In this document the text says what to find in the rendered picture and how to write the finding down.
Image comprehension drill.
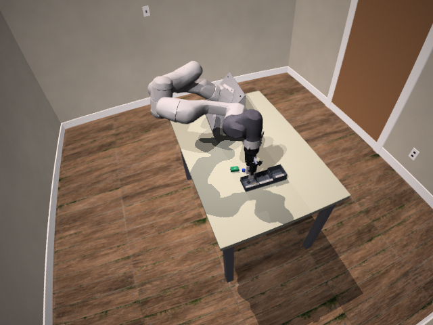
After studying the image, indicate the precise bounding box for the black rack of bins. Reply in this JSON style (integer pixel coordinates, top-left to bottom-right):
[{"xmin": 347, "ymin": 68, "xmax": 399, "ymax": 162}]
[{"xmin": 240, "ymin": 164, "xmax": 287, "ymax": 192}]

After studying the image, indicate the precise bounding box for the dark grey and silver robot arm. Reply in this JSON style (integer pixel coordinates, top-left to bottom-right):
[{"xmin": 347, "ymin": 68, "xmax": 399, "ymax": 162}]
[{"xmin": 147, "ymin": 61, "xmax": 264, "ymax": 150}]

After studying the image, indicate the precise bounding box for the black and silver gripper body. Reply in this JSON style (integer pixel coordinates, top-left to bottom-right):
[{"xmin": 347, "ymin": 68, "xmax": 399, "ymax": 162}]
[{"xmin": 244, "ymin": 147, "xmax": 259, "ymax": 160}]

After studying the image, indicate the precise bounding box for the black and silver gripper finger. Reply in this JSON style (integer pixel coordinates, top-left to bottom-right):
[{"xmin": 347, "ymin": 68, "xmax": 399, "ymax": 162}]
[
  {"xmin": 245, "ymin": 153, "xmax": 250, "ymax": 175},
  {"xmin": 248, "ymin": 155, "xmax": 258, "ymax": 179}
]

